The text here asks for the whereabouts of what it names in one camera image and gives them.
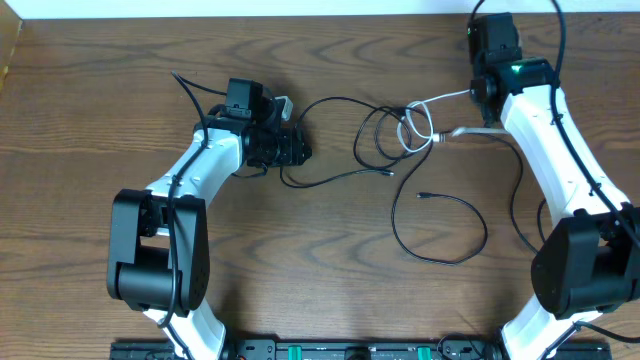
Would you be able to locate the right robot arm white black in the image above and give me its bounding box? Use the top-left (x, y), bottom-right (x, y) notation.
top-left (467, 13), bottom-right (639, 359)

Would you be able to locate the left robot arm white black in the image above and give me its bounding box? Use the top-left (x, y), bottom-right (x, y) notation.
top-left (106, 78), bottom-right (311, 359)

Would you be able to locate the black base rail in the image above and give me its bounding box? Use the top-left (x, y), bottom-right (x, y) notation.
top-left (107, 337), bottom-right (613, 360)

